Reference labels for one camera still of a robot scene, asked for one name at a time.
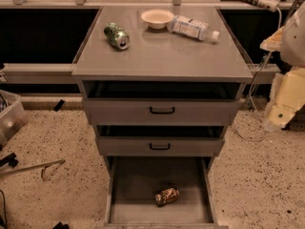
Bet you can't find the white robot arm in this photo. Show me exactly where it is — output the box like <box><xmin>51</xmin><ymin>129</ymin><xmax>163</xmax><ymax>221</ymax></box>
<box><xmin>260</xmin><ymin>3</ymin><xmax>305</xmax><ymax>132</ymax></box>

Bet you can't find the clear plastic water bottle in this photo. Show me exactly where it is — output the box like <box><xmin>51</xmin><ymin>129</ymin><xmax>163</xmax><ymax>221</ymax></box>
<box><xmin>167</xmin><ymin>15</ymin><xmax>220</xmax><ymax>43</ymax></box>

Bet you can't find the small black block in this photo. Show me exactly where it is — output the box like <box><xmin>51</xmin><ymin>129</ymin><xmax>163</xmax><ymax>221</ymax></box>
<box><xmin>53</xmin><ymin>99</ymin><xmax>65</xmax><ymax>112</ymax></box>

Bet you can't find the bottom grey drawer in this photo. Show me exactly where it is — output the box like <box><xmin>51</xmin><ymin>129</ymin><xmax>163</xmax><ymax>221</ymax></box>
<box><xmin>105</xmin><ymin>156</ymin><xmax>218</xmax><ymax>229</ymax></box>

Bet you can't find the grey drawer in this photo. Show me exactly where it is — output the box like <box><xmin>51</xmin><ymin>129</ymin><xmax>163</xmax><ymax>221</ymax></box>
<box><xmin>105</xmin><ymin>156</ymin><xmax>218</xmax><ymax>229</ymax></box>
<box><xmin>82</xmin><ymin>80</ymin><xmax>241</xmax><ymax>126</ymax></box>
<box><xmin>94</xmin><ymin>125</ymin><xmax>225</xmax><ymax>156</ymax></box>

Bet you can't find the metal grabber stick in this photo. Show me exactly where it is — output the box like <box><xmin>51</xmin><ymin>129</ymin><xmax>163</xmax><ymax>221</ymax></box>
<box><xmin>0</xmin><ymin>159</ymin><xmax>65</xmax><ymax>177</ymax></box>

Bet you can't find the green soda can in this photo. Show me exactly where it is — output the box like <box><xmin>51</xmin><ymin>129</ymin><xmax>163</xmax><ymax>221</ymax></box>
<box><xmin>104</xmin><ymin>23</ymin><xmax>130</xmax><ymax>51</ymax></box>

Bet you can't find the clear plastic bin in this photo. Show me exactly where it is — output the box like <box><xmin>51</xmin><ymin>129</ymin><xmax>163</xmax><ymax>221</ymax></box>
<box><xmin>0</xmin><ymin>90</ymin><xmax>29</xmax><ymax>148</ymax></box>

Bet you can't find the white cable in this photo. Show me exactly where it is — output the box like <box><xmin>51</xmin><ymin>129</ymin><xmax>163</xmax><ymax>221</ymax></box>
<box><xmin>234</xmin><ymin>7</ymin><xmax>284</xmax><ymax>143</ymax></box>

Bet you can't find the grey drawer cabinet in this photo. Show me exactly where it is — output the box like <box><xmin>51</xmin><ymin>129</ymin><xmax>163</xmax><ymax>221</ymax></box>
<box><xmin>71</xmin><ymin>4</ymin><xmax>254</xmax><ymax>229</ymax></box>

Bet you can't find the white paper bowl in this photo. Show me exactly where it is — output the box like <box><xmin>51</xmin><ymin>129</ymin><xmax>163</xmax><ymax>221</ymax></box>
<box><xmin>141</xmin><ymin>10</ymin><xmax>174</xmax><ymax>30</ymax></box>

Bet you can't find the middle grey drawer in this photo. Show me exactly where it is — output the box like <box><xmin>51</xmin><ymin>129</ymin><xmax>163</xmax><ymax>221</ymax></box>
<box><xmin>94</xmin><ymin>125</ymin><xmax>225</xmax><ymax>156</ymax></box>

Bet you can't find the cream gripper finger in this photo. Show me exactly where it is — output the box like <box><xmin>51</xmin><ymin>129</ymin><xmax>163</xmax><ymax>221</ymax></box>
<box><xmin>263</xmin><ymin>68</ymin><xmax>305</xmax><ymax>132</ymax></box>

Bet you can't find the black clamp tool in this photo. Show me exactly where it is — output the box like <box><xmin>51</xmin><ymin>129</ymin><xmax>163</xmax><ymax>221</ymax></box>
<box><xmin>0</xmin><ymin>153</ymin><xmax>18</xmax><ymax>168</ymax></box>

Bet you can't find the top grey drawer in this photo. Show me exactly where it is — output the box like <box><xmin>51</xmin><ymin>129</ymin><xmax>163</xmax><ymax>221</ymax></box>
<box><xmin>82</xmin><ymin>80</ymin><xmax>241</xmax><ymax>126</ymax></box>

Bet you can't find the orange soda can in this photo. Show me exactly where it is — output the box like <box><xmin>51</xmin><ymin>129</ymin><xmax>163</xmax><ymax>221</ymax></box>
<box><xmin>154</xmin><ymin>187</ymin><xmax>180</xmax><ymax>206</ymax></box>

